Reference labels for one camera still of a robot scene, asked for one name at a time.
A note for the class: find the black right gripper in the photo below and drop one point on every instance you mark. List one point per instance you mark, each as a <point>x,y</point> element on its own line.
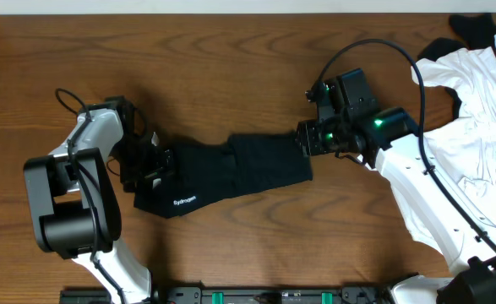
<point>311,143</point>

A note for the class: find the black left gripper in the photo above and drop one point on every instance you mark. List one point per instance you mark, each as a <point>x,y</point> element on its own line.
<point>158,165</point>

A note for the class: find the black Sydrogen t-shirt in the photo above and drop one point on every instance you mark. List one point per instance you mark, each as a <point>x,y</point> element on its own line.
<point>200,174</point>

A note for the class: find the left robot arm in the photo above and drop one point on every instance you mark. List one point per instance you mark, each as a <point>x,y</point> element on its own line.
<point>74,208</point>

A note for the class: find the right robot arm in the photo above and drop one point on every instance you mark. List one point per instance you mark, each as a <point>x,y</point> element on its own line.
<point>387,142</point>

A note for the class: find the white shirt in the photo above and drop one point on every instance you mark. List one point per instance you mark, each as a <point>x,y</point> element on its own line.
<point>466,147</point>

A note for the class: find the black garment at corner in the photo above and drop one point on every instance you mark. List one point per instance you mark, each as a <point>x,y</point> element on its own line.
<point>476,32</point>

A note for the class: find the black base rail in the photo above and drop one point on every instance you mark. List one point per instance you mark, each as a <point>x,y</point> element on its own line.
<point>273,295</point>

